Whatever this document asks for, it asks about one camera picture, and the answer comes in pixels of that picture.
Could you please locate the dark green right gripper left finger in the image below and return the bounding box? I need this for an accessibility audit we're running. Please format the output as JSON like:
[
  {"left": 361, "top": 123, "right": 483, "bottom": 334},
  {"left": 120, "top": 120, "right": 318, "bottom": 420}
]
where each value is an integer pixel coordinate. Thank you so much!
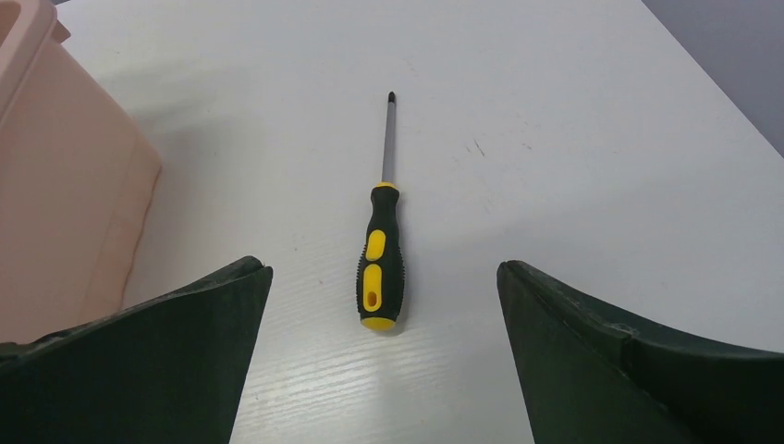
[{"left": 1, "top": 256, "right": 274, "bottom": 443}]

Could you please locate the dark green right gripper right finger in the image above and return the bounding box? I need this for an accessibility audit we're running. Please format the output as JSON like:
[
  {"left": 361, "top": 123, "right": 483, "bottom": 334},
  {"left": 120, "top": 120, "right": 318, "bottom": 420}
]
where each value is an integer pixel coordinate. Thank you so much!
[{"left": 496, "top": 261, "right": 783, "bottom": 443}]

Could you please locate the black yellow handled screwdriver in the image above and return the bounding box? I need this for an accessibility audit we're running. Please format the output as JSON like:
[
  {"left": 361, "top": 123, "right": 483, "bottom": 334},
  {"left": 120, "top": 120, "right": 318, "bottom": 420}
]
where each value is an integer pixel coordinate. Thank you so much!
[{"left": 356, "top": 92, "right": 405, "bottom": 332}]

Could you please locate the pink plastic bin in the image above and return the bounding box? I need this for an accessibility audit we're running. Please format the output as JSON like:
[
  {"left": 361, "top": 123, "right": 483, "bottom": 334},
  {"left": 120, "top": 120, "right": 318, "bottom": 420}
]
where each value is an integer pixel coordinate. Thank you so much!
[{"left": 1, "top": 1, "right": 161, "bottom": 343}]

